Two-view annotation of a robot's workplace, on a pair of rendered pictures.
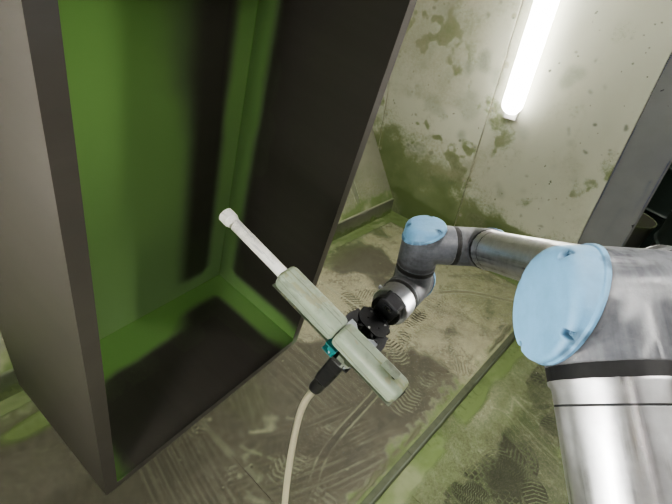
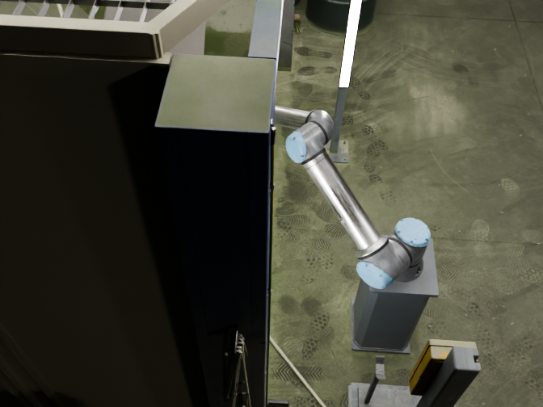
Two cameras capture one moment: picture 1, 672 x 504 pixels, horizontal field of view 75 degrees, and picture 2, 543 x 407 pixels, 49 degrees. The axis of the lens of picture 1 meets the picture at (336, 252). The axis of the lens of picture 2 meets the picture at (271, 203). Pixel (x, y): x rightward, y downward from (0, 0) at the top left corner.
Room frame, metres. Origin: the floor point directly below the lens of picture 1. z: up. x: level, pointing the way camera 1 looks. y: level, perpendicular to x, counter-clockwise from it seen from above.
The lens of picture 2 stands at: (-0.93, 0.82, 2.94)
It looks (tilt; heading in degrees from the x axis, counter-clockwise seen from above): 52 degrees down; 324
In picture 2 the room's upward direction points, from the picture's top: 2 degrees clockwise
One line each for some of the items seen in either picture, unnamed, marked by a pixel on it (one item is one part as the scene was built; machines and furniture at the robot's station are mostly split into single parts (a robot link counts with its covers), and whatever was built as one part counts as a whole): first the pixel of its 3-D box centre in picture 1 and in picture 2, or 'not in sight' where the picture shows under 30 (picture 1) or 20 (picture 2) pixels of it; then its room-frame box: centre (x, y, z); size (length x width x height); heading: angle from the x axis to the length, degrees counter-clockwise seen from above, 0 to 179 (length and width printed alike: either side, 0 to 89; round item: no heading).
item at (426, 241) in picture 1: (425, 245); not in sight; (0.86, -0.20, 0.92); 0.12 x 0.09 x 0.12; 99
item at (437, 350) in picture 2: not in sight; (440, 370); (-0.69, 0.08, 1.42); 0.12 x 0.06 x 0.26; 52
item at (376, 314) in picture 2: not in sight; (389, 297); (-0.11, -0.52, 0.32); 0.31 x 0.31 x 0.64; 52
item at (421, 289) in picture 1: (409, 285); not in sight; (0.85, -0.19, 0.81); 0.12 x 0.09 x 0.10; 149
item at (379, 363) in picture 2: not in sight; (402, 394); (-0.61, 0.01, 0.95); 0.26 x 0.15 x 0.32; 52
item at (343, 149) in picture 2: not in sight; (333, 151); (1.04, -1.10, 0.01); 0.20 x 0.20 x 0.01; 52
